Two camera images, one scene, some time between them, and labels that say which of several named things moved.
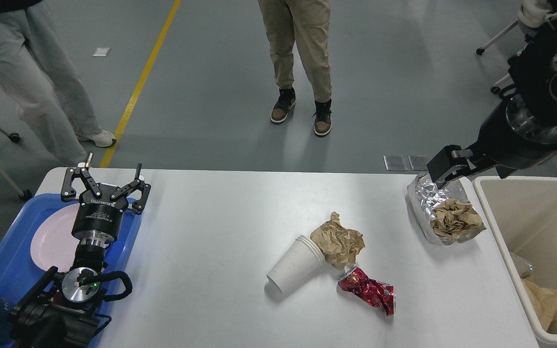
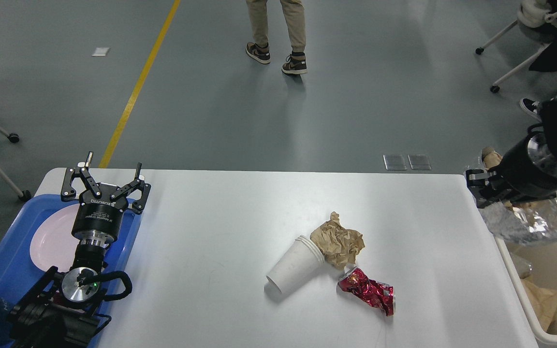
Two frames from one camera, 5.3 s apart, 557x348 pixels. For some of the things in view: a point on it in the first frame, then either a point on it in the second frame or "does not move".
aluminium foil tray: (524, 268) does not move
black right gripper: (497, 146) -> (518, 175)
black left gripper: (99, 217) does not move
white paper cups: (300, 259) does not move
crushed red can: (355, 281) does not move
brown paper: (339, 244) does not move
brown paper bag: (544, 301) does not move
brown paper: (453, 218) -> (490, 158)
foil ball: (425, 195) -> (531, 223)
